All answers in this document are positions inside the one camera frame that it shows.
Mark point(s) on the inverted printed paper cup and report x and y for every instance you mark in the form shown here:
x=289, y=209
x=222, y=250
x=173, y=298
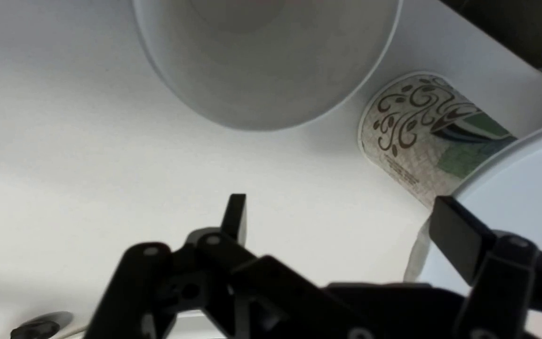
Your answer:
x=414, y=137

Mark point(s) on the black plastic spoon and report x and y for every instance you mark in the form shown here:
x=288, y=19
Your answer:
x=41, y=324

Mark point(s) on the stainless steel sink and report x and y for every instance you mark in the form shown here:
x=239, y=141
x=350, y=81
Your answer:
x=521, y=30

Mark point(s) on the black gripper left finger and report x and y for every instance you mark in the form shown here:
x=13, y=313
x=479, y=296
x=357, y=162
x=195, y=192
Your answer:
x=176, y=288

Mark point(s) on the printed paper cup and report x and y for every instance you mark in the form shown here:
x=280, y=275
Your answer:
x=263, y=62
x=414, y=137

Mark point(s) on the white round plate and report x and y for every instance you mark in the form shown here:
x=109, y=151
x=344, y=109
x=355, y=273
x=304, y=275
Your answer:
x=527, y=188

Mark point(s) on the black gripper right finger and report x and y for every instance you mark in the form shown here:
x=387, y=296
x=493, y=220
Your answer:
x=508, y=282

